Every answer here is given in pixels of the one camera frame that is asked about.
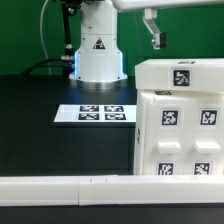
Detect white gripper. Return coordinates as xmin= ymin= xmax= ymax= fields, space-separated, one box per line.
xmin=112 ymin=0 xmax=224 ymax=50

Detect white cabinet top bar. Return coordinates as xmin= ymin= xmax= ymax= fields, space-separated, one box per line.
xmin=135 ymin=59 xmax=224 ymax=92

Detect white cabinet door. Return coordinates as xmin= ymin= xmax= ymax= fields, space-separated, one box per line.
xmin=189 ymin=101 xmax=224 ymax=175
xmin=142 ymin=103 xmax=189 ymax=175

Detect white cabinet body box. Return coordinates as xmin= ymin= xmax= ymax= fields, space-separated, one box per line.
xmin=133 ymin=90 xmax=224 ymax=175

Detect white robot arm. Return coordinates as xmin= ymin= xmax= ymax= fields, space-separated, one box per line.
xmin=69 ymin=0 xmax=224 ymax=89

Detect black cable bundle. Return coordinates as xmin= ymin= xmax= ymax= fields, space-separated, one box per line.
xmin=20 ymin=57 xmax=76 ymax=76

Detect white hanging cable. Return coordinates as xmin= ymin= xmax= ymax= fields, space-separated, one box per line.
xmin=39 ymin=0 xmax=54 ymax=76

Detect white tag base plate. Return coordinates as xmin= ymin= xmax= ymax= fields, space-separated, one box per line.
xmin=54 ymin=104 xmax=136 ymax=123

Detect white front fence rail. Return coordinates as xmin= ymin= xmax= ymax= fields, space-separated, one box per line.
xmin=0 ymin=175 xmax=224 ymax=206

